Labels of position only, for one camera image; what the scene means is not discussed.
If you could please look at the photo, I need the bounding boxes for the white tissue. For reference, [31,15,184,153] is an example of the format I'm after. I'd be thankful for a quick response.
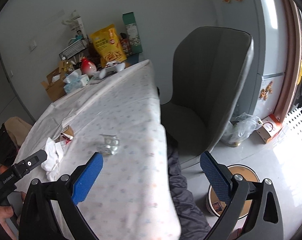
[41,138,64,181]

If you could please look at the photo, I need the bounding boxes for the silver pill blister pack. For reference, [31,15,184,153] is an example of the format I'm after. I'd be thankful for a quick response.
[97,134,119,155]

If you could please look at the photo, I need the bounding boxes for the torn brown red wrapper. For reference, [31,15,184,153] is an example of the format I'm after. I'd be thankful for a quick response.
[59,125,74,145]

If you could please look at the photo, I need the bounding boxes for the cream round trash bin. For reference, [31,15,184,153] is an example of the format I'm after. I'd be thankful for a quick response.
[206,164,259,220]

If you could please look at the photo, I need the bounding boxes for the clear plastic trash bag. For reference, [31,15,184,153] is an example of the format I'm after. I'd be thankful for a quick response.
[220,113,263,147]

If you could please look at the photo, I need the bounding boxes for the person's left hand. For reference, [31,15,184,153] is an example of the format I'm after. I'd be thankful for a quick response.
[0,205,18,239]

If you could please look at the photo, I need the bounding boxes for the grey patterned trousers leg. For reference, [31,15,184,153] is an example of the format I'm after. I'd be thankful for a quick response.
[166,133,211,240]

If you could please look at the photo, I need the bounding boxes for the white orange cardboard box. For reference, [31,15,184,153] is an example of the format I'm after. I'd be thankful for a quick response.
[256,114,283,144]

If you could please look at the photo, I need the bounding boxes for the white patterned tablecloth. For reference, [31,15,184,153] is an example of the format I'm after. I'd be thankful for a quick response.
[16,60,181,239]

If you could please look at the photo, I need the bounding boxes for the brown cardboard box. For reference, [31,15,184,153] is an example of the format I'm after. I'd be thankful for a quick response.
[41,61,67,102]

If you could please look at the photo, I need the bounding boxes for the light blue tissue pack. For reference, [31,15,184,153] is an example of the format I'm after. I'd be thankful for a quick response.
[63,69,90,94]

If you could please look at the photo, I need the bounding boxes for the grey dining chair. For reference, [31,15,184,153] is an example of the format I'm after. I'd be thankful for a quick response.
[161,27,254,168]

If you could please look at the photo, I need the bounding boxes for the white game controller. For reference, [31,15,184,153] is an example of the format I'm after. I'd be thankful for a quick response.
[98,63,125,79]

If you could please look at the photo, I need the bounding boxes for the yellow snack bag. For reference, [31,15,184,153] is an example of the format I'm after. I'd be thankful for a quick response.
[90,24,126,68]

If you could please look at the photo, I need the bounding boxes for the white tall carton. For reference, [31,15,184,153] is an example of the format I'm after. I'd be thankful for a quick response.
[62,10,87,40]

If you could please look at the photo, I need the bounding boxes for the green tall carton box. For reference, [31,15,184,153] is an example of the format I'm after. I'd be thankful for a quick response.
[122,12,143,54]

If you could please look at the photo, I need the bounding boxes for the light blue refrigerator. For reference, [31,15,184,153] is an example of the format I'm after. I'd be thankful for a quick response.
[254,0,288,119]

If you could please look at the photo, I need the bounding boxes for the black wire basket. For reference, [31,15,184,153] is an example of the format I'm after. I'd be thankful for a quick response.
[59,39,88,60]

